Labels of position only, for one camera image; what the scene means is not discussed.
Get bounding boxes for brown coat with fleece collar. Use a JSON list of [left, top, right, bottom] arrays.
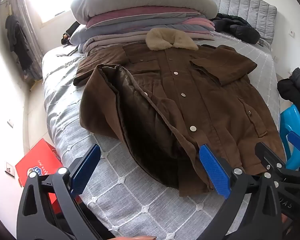
[[74, 42, 285, 196]]

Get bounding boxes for blue plastic stool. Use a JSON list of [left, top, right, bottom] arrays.
[[280, 105, 300, 170]]

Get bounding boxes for red cardboard box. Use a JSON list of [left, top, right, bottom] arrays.
[[14, 138, 83, 214]]

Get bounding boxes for black jacket on stool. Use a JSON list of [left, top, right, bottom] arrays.
[[277, 68, 300, 113]]

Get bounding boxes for grey checked bed cover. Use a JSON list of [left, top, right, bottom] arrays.
[[43, 35, 280, 239]]

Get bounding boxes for grey quilted headboard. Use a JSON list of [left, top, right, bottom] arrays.
[[213, 0, 277, 44]]

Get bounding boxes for black jacket on bed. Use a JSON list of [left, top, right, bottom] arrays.
[[210, 13, 261, 44]]

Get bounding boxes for stack of folded quilts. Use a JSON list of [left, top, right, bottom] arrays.
[[70, 6, 215, 49]]

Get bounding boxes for grey window curtain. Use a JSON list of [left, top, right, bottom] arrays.
[[8, 0, 43, 80]]

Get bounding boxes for dark clothes hanging on wall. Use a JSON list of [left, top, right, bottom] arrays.
[[5, 15, 33, 72]]

